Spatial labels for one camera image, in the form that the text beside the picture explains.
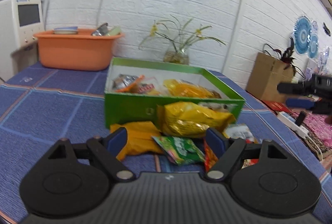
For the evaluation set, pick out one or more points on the orange nut snack pack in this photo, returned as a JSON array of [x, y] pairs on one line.
[[124, 83]]

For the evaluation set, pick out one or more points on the red booklet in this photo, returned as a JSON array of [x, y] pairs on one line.
[[277, 107]]

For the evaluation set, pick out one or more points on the clear yellow puffs pack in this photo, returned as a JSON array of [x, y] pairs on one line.
[[148, 86]]

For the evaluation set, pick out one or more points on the dark purple plant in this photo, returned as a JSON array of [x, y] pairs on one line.
[[285, 56]]

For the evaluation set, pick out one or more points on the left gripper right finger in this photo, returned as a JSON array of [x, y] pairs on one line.
[[231, 154]]

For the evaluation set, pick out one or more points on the small blue paper fan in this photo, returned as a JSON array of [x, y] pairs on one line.
[[313, 47]]

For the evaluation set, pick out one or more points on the black power adapter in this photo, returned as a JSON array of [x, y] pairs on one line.
[[301, 117]]

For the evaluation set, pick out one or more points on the clear yellow cake pack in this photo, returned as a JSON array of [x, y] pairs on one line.
[[181, 88]]

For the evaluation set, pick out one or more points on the green pea snack pack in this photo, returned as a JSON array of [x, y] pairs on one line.
[[180, 151]]

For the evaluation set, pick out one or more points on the metal bowl in basin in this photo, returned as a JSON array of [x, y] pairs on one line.
[[102, 30]]

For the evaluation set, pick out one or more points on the red korean snack bag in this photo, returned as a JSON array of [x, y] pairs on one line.
[[211, 159]]

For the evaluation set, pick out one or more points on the clear cracker pack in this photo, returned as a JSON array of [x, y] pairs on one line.
[[239, 131]]

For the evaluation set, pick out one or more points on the large blue paper fan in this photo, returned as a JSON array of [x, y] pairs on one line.
[[302, 34]]

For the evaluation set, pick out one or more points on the orange plastic basin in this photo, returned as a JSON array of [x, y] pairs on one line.
[[80, 51]]

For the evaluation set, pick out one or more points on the glass vase with flowers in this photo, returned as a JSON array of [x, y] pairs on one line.
[[179, 37]]

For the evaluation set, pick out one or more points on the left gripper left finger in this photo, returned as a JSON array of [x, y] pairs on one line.
[[102, 154]]

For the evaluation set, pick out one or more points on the orange foil snack pack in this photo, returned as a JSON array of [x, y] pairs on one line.
[[140, 139]]

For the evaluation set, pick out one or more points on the green cardboard box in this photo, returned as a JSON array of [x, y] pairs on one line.
[[121, 107]]

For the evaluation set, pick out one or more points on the yellow chip bag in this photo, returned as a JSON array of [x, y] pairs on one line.
[[191, 120]]

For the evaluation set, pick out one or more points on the white power strip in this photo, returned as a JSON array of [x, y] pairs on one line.
[[290, 122]]

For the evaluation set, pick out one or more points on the white appliance with screen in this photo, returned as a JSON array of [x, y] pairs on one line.
[[20, 21]]

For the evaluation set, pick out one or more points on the blue plaid tablecloth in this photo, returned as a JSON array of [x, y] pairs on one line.
[[41, 105]]

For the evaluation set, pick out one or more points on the brown paper bag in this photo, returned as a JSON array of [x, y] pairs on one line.
[[267, 73]]

